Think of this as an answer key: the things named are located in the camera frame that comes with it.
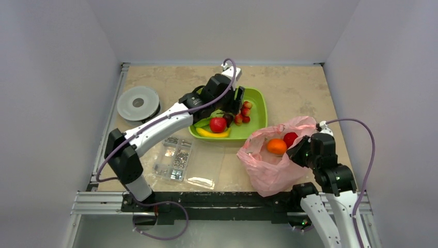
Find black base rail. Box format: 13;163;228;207
121;192;311;226

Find wrist white camera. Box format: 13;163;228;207
221;63;242;82
316;121;334;136

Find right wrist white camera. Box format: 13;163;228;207
316;121;334;136

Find orange fake fruit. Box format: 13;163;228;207
266;138;288;155

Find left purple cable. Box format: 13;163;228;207
95;58;238;183

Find grey filament spool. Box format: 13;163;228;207
116;86;161;123

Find green plastic tray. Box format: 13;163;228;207
188;87;268;142

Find green fake fruit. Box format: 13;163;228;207
193;117;212;128

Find dark purple fake fruit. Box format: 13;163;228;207
223;113;234;128

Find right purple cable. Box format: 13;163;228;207
325;118;376;248

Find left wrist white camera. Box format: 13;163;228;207
221;63;242;82

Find red fake apple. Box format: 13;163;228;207
209;117;227;133

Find yellow fake banana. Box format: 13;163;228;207
195;128;231;138

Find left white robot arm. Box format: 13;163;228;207
103;68;244;211

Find red fake cherry bunch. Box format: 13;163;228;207
220;101;253;126

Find pink plastic bag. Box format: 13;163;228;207
237;116;317;197

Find clear screw organizer box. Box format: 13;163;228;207
152;136;225;190

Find aluminium frame rail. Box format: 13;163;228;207
70;62;131;218

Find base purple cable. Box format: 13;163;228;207
132;200;190;241

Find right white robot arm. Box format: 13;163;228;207
287;133;371;247

